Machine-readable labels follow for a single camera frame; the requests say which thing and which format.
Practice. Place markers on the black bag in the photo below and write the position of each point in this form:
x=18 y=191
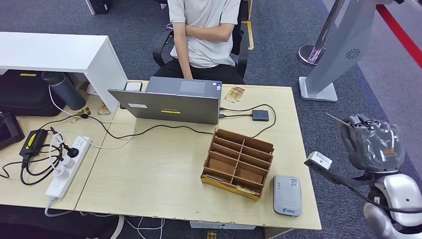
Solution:
x=23 y=95

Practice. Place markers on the ID card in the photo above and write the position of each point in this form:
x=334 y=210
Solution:
x=339 y=120

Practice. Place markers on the white power strip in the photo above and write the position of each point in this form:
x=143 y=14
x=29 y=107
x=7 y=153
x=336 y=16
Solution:
x=73 y=165

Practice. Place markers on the white plug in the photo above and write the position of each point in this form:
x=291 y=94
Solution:
x=61 y=173
x=68 y=162

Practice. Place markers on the grey laptop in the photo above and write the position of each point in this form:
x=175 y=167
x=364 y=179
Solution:
x=171 y=105

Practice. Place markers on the silver stanchion post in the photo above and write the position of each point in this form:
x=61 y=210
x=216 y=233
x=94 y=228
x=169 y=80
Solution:
x=321 y=36

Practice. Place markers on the black power adapter yellow label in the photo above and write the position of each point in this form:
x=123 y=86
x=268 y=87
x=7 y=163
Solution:
x=32 y=142

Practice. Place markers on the black plug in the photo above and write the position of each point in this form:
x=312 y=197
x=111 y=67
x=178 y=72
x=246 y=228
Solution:
x=72 y=152

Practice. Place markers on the small black card reader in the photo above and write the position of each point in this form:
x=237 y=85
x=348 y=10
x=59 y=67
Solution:
x=260 y=115

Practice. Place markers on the wooden card organizer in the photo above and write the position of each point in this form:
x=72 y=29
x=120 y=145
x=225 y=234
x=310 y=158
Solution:
x=237 y=161

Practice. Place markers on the person's right forearm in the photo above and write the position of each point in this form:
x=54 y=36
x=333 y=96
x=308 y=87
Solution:
x=184 y=62

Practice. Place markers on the black office chair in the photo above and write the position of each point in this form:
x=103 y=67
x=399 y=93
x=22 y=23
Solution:
x=242 y=49

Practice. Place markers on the person's left forearm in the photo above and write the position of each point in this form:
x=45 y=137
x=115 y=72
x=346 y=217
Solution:
x=211 y=33

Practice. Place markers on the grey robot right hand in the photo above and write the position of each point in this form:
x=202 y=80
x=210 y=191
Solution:
x=376 y=146

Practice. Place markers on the white desk shelf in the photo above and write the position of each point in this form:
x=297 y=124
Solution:
x=59 y=52

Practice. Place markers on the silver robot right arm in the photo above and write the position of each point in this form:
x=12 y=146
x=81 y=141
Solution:
x=399 y=194

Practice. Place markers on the white smartphone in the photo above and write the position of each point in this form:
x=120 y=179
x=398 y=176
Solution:
x=133 y=86

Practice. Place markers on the grey kiosk stand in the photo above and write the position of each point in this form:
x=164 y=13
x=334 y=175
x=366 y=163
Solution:
x=343 y=49

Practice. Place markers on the grey white card reader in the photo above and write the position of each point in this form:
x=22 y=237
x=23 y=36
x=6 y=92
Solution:
x=287 y=197

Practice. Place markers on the dark grey water bottle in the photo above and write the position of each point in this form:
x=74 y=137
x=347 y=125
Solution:
x=65 y=90

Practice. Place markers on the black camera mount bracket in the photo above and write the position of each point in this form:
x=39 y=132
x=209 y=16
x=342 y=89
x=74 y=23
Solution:
x=343 y=179

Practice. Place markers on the black tablet device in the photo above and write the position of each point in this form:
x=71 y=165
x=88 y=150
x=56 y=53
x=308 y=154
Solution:
x=7 y=130

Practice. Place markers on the person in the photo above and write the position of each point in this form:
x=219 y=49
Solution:
x=206 y=36

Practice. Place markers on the black box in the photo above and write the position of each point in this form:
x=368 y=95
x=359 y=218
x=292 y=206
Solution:
x=99 y=6

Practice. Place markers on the small yellow packet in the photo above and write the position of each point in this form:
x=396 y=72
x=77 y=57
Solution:
x=82 y=113
x=104 y=109

